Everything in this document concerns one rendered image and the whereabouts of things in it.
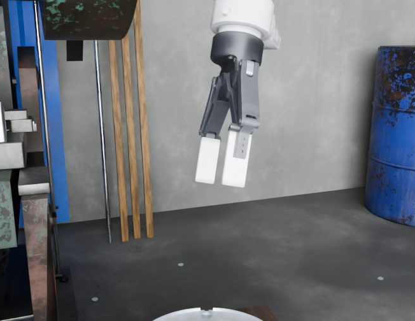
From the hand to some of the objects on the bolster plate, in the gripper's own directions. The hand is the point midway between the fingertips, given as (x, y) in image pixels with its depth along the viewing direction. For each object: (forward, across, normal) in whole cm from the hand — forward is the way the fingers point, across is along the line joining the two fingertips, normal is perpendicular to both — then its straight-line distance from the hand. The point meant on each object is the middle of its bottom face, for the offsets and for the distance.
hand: (218, 176), depth 68 cm
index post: (-1, -48, -36) cm, 60 cm away
